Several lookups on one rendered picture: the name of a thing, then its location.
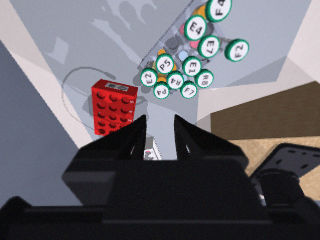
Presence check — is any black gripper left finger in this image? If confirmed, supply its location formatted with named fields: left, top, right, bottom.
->
left=72, top=115, right=147, bottom=160

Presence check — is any grey bench mat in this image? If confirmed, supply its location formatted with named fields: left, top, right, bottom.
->
left=9, top=0, right=312, bottom=160

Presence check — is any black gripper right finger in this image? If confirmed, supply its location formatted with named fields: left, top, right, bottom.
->
left=174, top=114, right=249, bottom=170

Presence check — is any grey tube rack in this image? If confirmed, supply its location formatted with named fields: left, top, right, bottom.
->
left=140, top=0, right=225, bottom=71

